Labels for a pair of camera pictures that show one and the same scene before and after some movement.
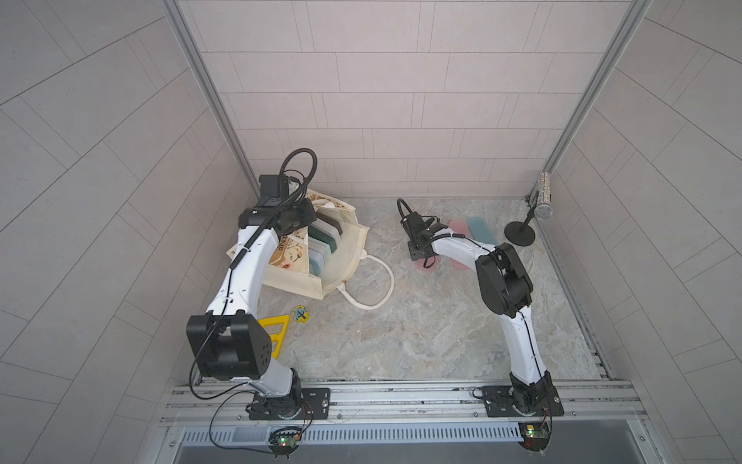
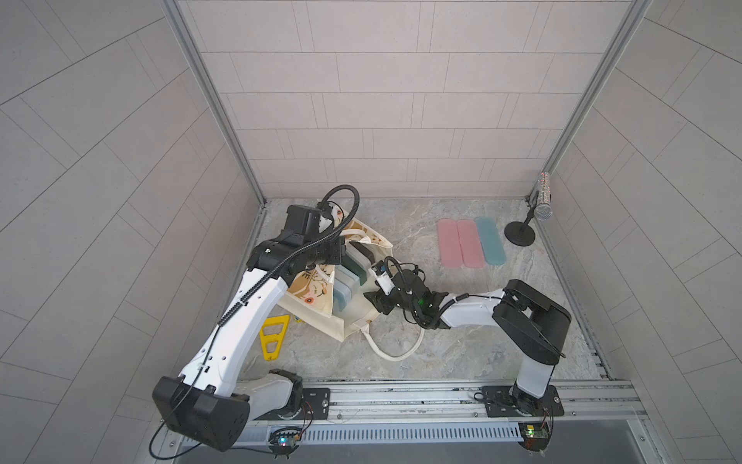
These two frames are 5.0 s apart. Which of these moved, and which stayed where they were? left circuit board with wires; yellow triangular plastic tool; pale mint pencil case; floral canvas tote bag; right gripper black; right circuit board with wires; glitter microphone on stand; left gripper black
Moved: pale mint pencil case; right gripper black; left gripper black; floral canvas tote bag
Stayed: glitter microphone on stand; yellow triangular plastic tool; right circuit board with wires; left circuit board with wires
